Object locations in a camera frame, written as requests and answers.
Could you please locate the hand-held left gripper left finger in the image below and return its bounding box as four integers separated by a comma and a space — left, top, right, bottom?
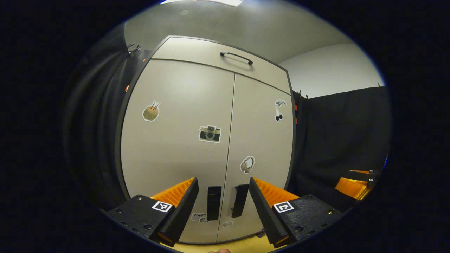
105, 177, 199, 247

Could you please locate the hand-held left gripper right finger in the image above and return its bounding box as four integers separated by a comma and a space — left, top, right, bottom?
249, 177, 343, 249

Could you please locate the white door with camera sticker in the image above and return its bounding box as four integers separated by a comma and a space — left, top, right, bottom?
121, 59, 235, 244

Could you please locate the white door with headphones sticker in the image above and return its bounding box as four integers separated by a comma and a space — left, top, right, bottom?
216, 73, 295, 243

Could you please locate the white shoe cabinet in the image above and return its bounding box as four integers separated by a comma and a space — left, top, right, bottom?
115, 35, 297, 245

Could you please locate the white cabinet drawer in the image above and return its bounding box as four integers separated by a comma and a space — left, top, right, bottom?
151, 36, 291, 95

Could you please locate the black backdrop cloth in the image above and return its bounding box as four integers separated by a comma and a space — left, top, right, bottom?
62, 21, 152, 211
288, 86, 391, 211

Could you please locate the black door handle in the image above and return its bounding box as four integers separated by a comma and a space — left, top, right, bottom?
231, 184, 249, 218
207, 186, 222, 221

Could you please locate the dark drawer handle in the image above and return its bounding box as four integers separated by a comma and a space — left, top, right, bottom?
220, 51, 253, 66

